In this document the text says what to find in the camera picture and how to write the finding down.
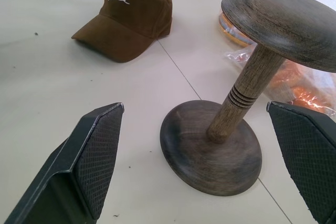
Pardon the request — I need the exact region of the clear bag of orange items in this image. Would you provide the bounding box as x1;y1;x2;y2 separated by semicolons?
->
223;44;336;122

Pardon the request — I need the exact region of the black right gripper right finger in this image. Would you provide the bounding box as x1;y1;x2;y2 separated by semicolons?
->
266;101;336;224

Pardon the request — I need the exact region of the dark wooden hat stand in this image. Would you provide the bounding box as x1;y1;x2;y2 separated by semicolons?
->
159;0;336;197

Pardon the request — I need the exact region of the orange tape roll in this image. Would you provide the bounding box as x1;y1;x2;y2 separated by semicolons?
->
218;11;256;48

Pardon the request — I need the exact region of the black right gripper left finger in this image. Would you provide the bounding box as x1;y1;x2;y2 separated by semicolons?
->
4;102;125;224

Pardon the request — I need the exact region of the brown baseball cap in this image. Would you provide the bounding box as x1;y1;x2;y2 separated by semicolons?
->
71;0;173;63

